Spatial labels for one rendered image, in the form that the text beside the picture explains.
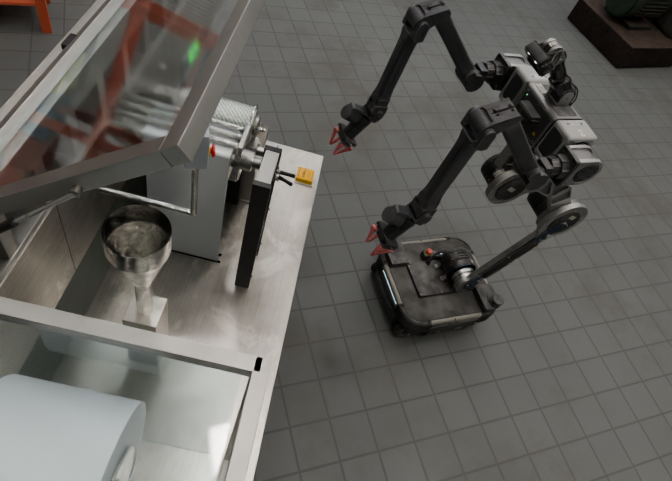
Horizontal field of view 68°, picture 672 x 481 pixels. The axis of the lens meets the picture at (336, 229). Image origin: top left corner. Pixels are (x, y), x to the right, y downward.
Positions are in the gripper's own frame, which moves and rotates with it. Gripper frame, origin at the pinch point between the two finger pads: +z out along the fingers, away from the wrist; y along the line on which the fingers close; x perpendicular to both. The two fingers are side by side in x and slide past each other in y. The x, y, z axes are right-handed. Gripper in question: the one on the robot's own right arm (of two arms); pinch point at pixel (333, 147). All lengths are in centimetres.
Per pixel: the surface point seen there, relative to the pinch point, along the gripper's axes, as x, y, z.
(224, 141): -66, 36, -9
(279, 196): -13.0, 12.2, 24.3
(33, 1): -75, -222, 137
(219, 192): -58, 40, 7
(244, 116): -48.8, 9.7, -2.0
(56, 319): -106, 92, -3
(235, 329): -36, 67, 38
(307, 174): -2.2, 3.2, 15.3
